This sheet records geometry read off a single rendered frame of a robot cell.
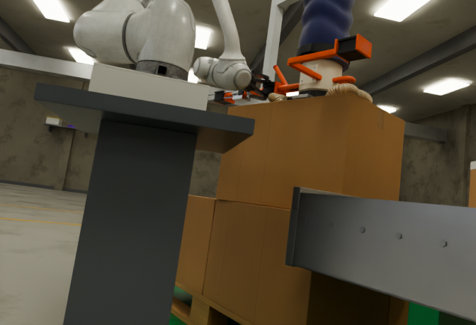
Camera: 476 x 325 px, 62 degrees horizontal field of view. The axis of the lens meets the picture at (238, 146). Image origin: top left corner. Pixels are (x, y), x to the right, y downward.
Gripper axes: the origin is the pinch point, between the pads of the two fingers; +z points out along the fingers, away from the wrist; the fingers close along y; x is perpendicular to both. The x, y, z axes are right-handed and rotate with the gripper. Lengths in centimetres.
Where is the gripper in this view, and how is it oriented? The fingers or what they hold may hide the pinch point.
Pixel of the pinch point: (273, 90)
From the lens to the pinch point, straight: 185.6
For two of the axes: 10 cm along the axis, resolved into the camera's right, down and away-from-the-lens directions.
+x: 5.6, -0.3, -8.3
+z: 8.2, 1.7, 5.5
